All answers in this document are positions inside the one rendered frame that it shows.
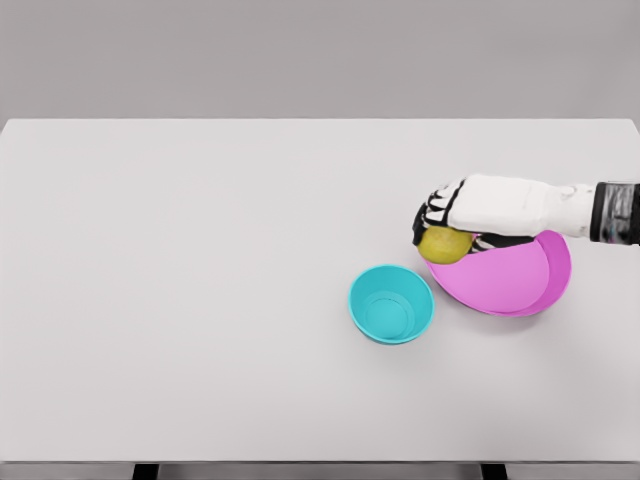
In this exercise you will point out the blue bowl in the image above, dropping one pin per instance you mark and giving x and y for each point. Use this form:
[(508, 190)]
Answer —
[(391, 304)]

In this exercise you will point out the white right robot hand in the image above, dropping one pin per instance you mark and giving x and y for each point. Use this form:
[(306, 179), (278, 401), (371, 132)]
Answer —
[(492, 205)]

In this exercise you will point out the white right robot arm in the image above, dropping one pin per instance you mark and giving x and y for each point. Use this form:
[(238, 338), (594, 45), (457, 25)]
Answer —
[(595, 212)]

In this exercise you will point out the pink plate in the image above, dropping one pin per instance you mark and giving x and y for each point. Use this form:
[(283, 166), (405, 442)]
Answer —
[(505, 277)]

